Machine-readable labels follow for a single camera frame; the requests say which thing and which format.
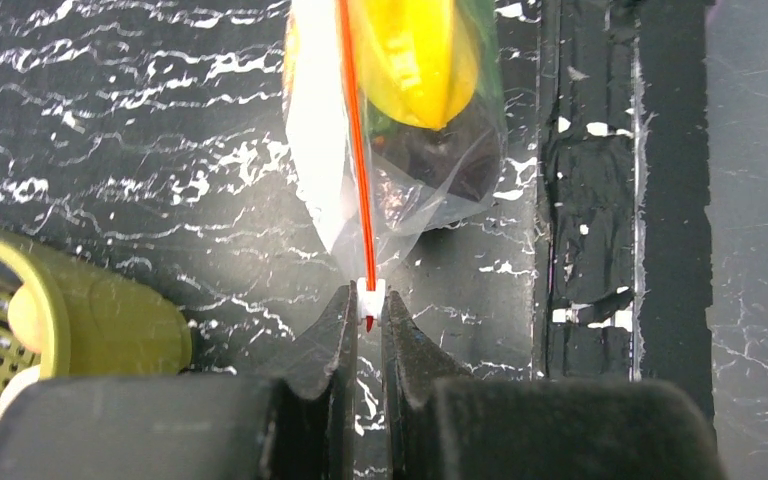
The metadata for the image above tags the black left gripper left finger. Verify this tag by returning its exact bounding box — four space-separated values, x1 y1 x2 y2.
0 284 359 479

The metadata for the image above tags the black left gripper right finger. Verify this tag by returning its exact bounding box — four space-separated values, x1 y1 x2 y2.
381 291 726 479

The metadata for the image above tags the dark brown plum toy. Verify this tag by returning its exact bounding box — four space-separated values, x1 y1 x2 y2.
372 124 502 202

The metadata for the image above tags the clear zip bag orange zipper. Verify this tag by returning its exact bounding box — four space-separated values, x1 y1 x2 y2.
282 1 507 326

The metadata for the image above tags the yellow starfruit toy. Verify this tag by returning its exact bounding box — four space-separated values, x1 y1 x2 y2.
347 0 481 131

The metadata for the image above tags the olive green plastic basket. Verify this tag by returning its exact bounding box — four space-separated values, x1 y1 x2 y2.
0 229 193 395

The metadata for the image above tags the white garlic toy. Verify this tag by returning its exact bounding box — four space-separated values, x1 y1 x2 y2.
0 365 41 419

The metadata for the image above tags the white round slice toy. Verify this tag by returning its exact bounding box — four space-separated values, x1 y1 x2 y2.
7 285 45 353

